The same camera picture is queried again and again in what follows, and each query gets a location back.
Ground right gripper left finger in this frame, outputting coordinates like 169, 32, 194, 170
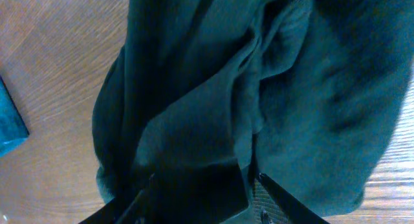
81, 164, 249, 224

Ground dark teal t-shirt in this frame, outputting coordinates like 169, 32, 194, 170
93, 0, 413, 223

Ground folded blue jeans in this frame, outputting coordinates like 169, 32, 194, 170
0, 78, 29, 157

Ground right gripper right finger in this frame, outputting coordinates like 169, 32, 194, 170
257, 172, 329, 224

